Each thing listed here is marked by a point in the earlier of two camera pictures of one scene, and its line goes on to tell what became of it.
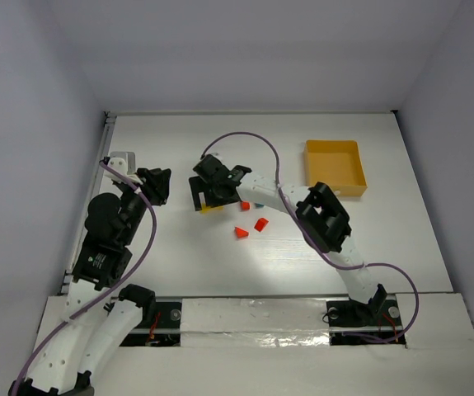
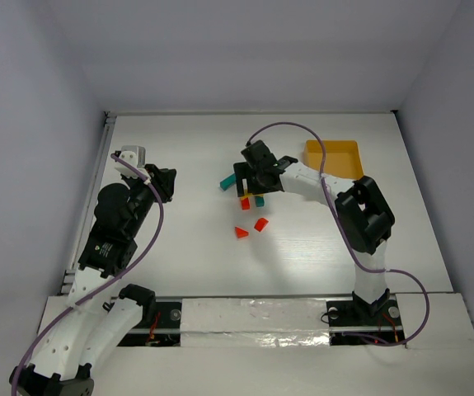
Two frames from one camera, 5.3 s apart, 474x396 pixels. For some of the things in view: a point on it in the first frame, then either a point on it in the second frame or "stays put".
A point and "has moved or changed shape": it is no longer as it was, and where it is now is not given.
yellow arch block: x=207 y=209 has moved or changed shape
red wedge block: x=260 y=223 stays put
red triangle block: x=241 y=233 stays put
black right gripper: x=203 y=189 to x=241 y=180
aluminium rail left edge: x=90 y=197 stays put
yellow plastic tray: x=337 y=163 stays put
